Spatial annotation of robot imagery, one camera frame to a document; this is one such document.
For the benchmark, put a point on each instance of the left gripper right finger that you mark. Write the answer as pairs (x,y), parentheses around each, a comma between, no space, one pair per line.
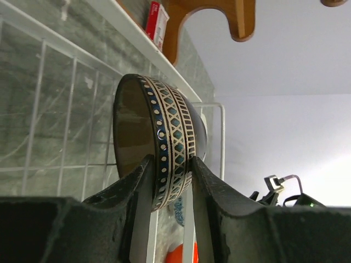
(231,227)

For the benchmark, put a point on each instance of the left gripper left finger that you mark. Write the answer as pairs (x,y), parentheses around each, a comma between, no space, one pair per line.
(109,226)

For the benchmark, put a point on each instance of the brown patterned bowl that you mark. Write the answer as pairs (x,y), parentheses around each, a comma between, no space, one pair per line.
(150,117)

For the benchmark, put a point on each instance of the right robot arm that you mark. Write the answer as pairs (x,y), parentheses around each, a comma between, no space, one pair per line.
(272,197)

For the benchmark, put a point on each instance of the wooden shelf rack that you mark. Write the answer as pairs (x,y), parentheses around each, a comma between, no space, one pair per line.
(251,22)

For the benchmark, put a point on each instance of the blue floral bowl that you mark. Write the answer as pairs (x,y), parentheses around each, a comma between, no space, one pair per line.
(177,208)

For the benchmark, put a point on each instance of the orange bowl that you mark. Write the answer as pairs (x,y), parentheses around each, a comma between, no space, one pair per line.
(176,255)

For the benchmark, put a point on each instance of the red white small box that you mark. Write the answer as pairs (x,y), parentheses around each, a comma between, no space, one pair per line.
(156,24)

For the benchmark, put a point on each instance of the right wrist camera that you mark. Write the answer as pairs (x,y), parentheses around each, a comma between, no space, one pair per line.
(273,184)

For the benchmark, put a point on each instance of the white wire dish rack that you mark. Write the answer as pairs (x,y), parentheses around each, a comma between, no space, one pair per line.
(61,63)

